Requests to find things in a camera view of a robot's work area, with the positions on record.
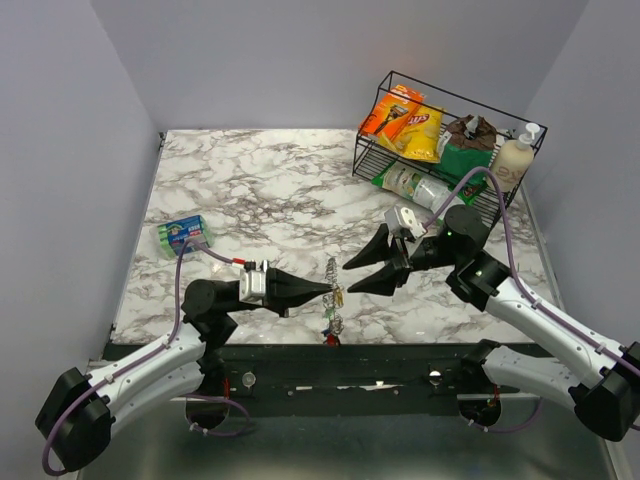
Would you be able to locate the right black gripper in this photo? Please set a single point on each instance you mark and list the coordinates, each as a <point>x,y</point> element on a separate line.
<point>397,264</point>

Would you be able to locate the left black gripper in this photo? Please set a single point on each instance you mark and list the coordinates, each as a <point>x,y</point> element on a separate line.
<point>284,289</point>

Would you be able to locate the yellow key tag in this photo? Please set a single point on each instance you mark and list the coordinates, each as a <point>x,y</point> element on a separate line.
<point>338,298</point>

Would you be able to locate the metal keyring holder with rings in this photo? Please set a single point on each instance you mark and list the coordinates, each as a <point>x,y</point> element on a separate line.
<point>336,324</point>

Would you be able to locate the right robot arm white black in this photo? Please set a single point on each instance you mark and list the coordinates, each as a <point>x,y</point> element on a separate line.
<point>594,376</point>

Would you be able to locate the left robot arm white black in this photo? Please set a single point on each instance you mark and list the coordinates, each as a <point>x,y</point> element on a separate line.
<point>82,412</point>

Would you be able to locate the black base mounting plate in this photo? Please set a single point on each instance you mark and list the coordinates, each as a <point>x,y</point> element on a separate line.
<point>317,380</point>

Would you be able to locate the dark green bag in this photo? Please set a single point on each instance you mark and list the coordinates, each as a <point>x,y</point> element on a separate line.
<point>457,162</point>

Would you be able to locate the green sponge pack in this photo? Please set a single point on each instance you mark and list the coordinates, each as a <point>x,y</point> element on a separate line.
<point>172,235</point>

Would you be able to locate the yellow chips bag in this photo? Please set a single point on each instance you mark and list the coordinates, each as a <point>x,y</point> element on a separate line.
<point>418,138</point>

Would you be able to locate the orange razor package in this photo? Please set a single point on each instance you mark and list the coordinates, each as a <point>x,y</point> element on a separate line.
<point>391,113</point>

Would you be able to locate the brown crumpled bag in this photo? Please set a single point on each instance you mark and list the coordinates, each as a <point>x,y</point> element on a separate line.
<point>472,132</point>

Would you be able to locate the cream lotion pump bottle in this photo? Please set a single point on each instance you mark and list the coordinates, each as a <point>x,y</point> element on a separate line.
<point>514,158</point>

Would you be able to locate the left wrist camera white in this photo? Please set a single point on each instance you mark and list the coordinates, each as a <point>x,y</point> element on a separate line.
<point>252,286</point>

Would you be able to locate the black wire basket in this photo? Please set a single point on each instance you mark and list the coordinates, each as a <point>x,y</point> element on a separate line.
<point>370,158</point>

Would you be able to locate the aluminium frame rail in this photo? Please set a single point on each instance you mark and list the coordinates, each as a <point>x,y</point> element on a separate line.
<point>159,445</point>

